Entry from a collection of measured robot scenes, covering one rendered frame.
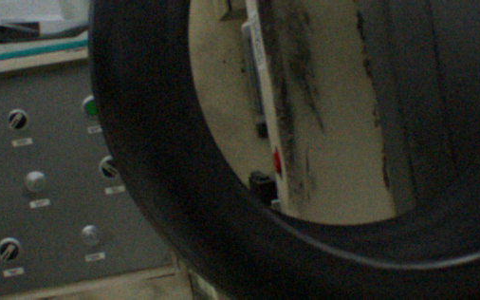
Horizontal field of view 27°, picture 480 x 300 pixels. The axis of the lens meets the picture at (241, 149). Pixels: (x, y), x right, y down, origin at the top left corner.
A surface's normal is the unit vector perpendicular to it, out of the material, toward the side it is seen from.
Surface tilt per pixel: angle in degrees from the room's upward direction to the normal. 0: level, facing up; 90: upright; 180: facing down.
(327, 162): 90
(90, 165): 90
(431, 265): 100
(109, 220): 90
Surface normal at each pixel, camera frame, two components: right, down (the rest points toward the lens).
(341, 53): 0.10, 0.04
